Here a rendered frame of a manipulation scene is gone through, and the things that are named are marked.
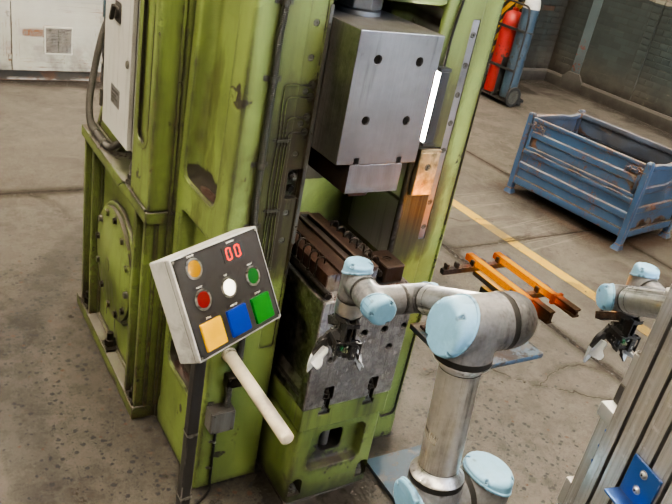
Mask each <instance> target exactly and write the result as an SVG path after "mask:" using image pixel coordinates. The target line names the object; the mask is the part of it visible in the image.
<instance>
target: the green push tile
mask: <svg viewBox="0 0 672 504"><path fill-rule="evenodd" d="M249 300H250V303H251V307H252V310H253V313H254V317H255V320H256V324H260V323H262V322H263V321H265V320H267V319H269V318H270V317H272V316H274V315H275V313H274V310H273V306H272V303H271V299H270V296H269V292H268V291H264V292H263V293H261V294H259V295H257V296H255V297H253V298H251V299H249Z"/></svg>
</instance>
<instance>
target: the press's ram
mask: <svg viewBox="0 0 672 504"><path fill-rule="evenodd" d="M380 11H381V14H380V17H364V16H358V15H353V14H349V13H345V12H342V11H339V10H337V9H335V8H334V14H333V20H332V26H331V31H330V37H329V43H328V49H327V55H326V61H325V67H324V72H323V78H322V84H321V90H320V96H319V102H318V108H317V114H316V119H315V125H314V131H313V137H312V143H311V147H312V148H314V149H315V150H316V151H318V152H319V153H320V154H322V155H323V156H324V157H326V158H327V159H328V160H329V161H331V162H332V163H333V164H335V165H353V162H354V163H356V164H357V165H358V164H383V163H396V161H397V162H399V163H407V162H415V159H416V155H417V151H418V147H419V143H420V139H421V135H422V130H423V126H424V122H425V118H426V114H427V110H428V106H429V101H430V97H431V93H432V89H433V85H434V81H435V77H436V72H437V68H438V64H439V60H440V56H441V52H442V48H443V43H444V39H445V36H444V35H441V34H439V33H437V32H434V31H432V30H429V29H427V28H425V27H422V26H420V25H417V24H415V23H413V22H410V21H408V20H405V19H403V18H401V17H398V16H396V15H393V14H391V13H389V12H386V11H384V10H380Z"/></svg>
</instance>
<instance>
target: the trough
mask: <svg viewBox="0 0 672 504"><path fill-rule="evenodd" d="M300 215H301V216H302V217H304V218H305V219H306V220H307V221H308V222H309V223H310V224H311V225H312V226H313V227H314V228H315V229H316V230H317V231H319V232H320V233H321V234H322V235H323V236H324V237H325V238H326V239H327V240H328V241H329V242H330V243H331V244H333V245H334V246H335V247H336V248H337V249H338V250H339V251H340V252H341V253H342V254H343V255H344V256H345V257H346V258H349V257H352V256H354V255H353V254H352V253H351V252H350V251H348V250H347V249H346V248H345V247H344V246H343V245H342V244H341V243H340V242H339V241H337V240H336V239H335V238H334V237H333V236H332V235H331V234H330V233H329V232H328V231H327V230H325V229H324V228H323V227H322V226H321V225H320V224H319V223H318V222H317V221H316V220H315V219H313V218H312V217H311V216H310V215H309V214H300Z"/></svg>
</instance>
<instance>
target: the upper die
mask: <svg viewBox="0 0 672 504"><path fill-rule="evenodd" d="M308 165H309V166H310V167H312V168H313V169H314V170H315V171H316V172H318V173H319V174H320V175H321V176H323V177H324V178H325V179H326V180H328V181H329V182H330V183H331V184H332V185H334V186H335V187H336V188H337V189H339V190H340V191H341V192H342V193H344V194H350V193H365V192H381V191H396V189H397V185H398V180H399V176H400V172H401V167H402V163H399V162H397V161H396V163H383V164H358V165H357V164H356V163H354V162H353V165H335V164H333V163H332V162H331V161H329V160H328V159H327V158H326V157H324V156H323V155H322V154H320V153H319V152H318V151H316V150H315V149H314V148H312V147H311V149H310V155H309V161H308Z"/></svg>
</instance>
